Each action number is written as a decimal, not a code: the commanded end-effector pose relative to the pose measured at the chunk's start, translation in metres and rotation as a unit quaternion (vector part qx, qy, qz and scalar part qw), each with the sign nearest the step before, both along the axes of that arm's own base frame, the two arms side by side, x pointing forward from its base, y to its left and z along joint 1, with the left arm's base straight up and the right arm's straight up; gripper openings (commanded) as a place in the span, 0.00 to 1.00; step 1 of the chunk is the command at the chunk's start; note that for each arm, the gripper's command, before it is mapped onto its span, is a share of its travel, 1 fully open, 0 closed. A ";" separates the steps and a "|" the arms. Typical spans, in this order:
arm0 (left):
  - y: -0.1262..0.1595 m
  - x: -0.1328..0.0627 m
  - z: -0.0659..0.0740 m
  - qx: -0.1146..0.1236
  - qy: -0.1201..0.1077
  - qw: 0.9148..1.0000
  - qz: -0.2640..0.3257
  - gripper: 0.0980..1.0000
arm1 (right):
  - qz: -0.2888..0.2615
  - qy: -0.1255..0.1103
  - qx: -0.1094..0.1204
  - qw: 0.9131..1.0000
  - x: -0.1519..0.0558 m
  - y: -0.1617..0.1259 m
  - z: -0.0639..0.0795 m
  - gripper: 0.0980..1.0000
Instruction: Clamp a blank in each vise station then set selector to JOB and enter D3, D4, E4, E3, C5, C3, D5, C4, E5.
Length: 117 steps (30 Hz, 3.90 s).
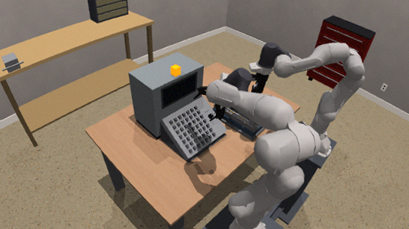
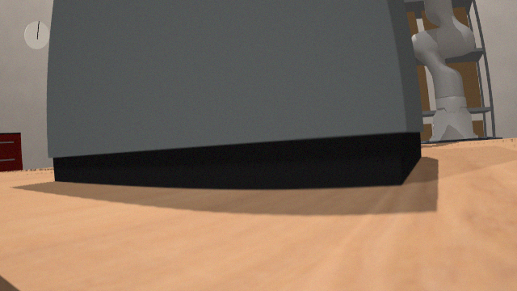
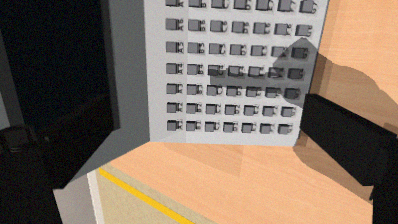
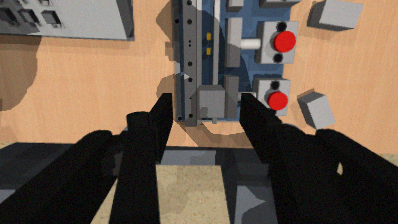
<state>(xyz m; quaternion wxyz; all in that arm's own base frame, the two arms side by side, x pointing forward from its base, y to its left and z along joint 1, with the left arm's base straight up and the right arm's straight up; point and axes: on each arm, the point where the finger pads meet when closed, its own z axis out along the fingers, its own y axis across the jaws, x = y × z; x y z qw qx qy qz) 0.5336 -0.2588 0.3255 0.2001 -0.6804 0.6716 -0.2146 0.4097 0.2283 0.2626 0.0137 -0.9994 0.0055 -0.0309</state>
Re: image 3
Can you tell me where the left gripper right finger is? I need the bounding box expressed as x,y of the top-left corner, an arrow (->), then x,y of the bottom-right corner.
299,94 -> 398,224

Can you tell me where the grey cabinet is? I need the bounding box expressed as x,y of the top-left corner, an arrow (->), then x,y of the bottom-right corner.
0,0 -> 330,183

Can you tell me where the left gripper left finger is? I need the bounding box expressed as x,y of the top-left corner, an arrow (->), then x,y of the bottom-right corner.
0,94 -> 114,224

